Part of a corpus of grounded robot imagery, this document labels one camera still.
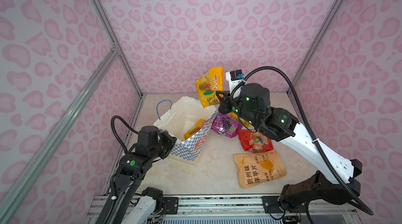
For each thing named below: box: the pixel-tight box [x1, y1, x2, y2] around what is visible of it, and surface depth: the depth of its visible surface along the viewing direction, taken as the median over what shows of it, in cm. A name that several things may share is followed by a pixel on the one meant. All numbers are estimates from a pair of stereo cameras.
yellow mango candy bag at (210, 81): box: [195, 66, 225, 109], surface depth 62 cm
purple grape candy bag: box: [211, 114, 243, 139], surface depth 97 cm
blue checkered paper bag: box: [153, 96, 220, 167], surface depth 79 cm
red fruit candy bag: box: [237, 129, 274, 154], surface depth 90 cm
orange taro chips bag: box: [233, 150, 287, 189], surface depth 83 cm
